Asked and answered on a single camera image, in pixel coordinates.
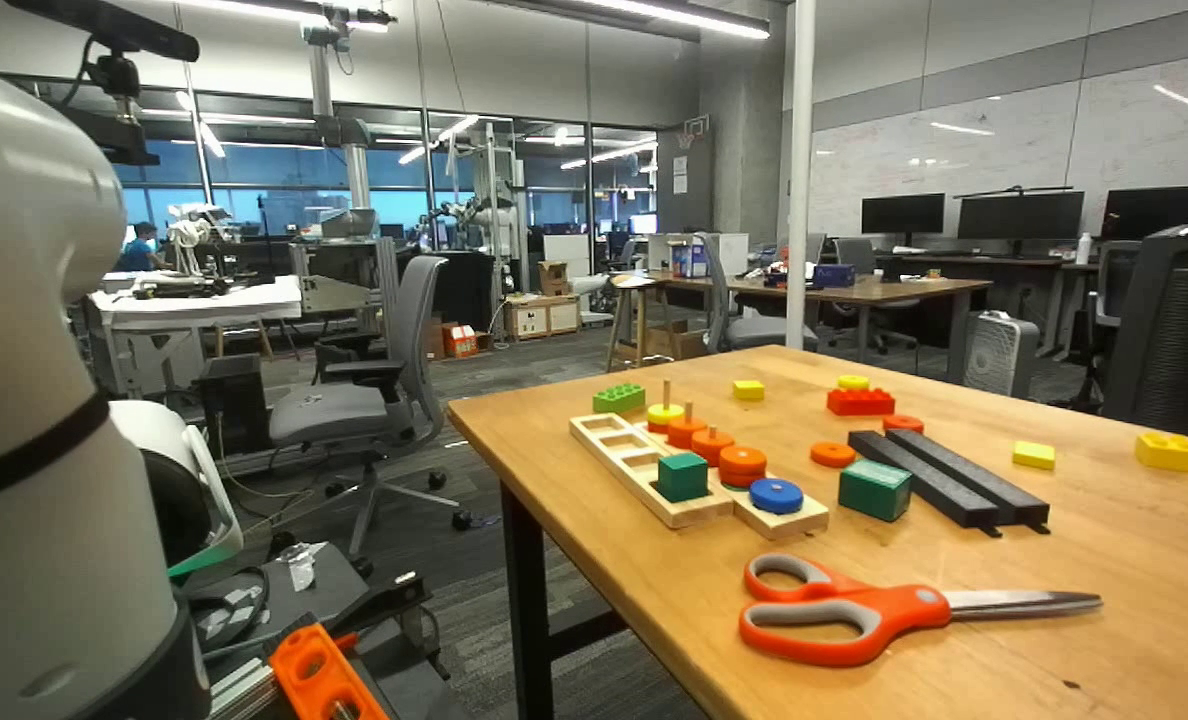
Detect green lego brick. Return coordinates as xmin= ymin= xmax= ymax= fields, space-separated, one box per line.
xmin=589 ymin=380 xmax=647 ymax=416

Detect wooden stool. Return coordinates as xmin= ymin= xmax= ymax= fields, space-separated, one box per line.
xmin=604 ymin=272 xmax=682 ymax=372

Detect cardboard box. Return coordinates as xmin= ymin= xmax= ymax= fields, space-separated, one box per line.
xmin=498 ymin=293 xmax=583 ymax=344

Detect wooden peg puzzle board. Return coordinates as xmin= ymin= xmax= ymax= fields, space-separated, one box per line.
xmin=569 ymin=408 xmax=836 ymax=539

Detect green cube on peg board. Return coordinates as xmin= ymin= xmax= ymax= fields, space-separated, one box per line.
xmin=651 ymin=450 xmax=712 ymax=506

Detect grey office chair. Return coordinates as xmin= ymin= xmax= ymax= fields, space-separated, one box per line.
xmin=264 ymin=253 xmax=474 ymax=539

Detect red lego brick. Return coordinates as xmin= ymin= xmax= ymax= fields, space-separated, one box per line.
xmin=825 ymin=384 xmax=899 ymax=419

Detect white pillar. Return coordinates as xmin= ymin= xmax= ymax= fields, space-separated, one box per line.
xmin=781 ymin=0 xmax=820 ymax=352

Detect wooden background desk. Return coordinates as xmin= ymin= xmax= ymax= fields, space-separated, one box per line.
xmin=647 ymin=272 xmax=997 ymax=311

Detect large green cube block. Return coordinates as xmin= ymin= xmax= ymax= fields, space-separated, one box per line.
xmin=836 ymin=456 xmax=916 ymax=523

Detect small black monitor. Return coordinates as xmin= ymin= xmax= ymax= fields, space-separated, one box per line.
xmin=859 ymin=191 xmax=946 ymax=242

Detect black long bar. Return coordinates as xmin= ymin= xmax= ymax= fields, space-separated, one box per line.
xmin=885 ymin=429 xmax=1057 ymax=536
xmin=843 ymin=429 xmax=1005 ymax=536

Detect white desk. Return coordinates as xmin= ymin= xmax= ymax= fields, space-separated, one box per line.
xmin=88 ymin=270 xmax=308 ymax=338

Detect silver computer tower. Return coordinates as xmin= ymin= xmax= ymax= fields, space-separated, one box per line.
xmin=961 ymin=309 xmax=1044 ymax=402

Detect orange plastic tool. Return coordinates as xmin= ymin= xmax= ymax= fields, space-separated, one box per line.
xmin=268 ymin=621 xmax=392 ymax=720

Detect yellow square block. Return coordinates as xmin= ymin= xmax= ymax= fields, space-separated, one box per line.
xmin=1008 ymin=442 xmax=1060 ymax=476

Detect wide black monitor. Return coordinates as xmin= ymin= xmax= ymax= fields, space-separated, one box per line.
xmin=954 ymin=187 xmax=1088 ymax=249

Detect black office chair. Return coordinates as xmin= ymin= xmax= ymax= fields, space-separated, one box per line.
xmin=1099 ymin=220 xmax=1188 ymax=435

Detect large black monitor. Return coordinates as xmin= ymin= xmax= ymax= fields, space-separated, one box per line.
xmin=1099 ymin=181 xmax=1188 ymax=243

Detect long yellow lego brick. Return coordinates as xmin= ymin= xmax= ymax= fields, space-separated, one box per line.
xmin=1131 ymin=429 xmax=1188 ymax=479

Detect yellow ring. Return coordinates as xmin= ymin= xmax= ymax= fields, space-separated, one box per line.
xmin=643 ymin=380 xmax=692 ymax=435

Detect small orange ring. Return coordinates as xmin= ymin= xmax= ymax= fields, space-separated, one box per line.
xmin=662 ymin=402 xmax=707 ymax=452

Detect large orange ring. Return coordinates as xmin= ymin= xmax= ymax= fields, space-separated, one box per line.
xmin=712 ymin=443 xmax=773 ymax=493

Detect blue ring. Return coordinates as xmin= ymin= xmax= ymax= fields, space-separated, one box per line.
xmin=744 ymin=476 xmax=807 ymax=521

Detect black table leg frame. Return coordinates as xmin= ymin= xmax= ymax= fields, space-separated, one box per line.
xmin=496 ymin=479 xmax=633 ymax=720

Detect orange handled scissors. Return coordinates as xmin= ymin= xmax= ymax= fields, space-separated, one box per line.
xmin=736 ymin=547 xmax=1108 ymax=674

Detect black camera on mount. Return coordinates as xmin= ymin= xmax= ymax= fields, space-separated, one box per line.
xmin=3 ymin=0 xmax=204 ymax=174

